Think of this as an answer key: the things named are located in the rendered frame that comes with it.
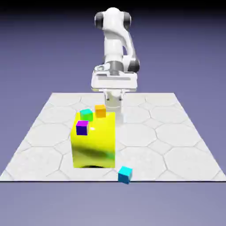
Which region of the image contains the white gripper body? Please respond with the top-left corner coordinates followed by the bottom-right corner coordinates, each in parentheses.
top-left (90, 70), bottom-right (138, 93)

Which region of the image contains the small orange cube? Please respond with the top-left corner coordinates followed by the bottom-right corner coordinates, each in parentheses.
top-left (94, 104), bottom-right (107, 118)

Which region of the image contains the small teal cube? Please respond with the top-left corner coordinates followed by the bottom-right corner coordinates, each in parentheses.
top-left (79, 108), bottom-right (94, 122)

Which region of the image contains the small purple cube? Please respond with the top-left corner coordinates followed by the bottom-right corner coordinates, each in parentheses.
top-left (75, 120), bottom-right (89, 136)

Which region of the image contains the small cyan cube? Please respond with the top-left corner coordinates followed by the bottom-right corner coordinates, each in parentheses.
top-left (117, 166), bottom-right (133, 185)

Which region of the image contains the large yellow box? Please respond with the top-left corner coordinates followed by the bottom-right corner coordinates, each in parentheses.
top-left (70, 111), bottom-right (117, 169)

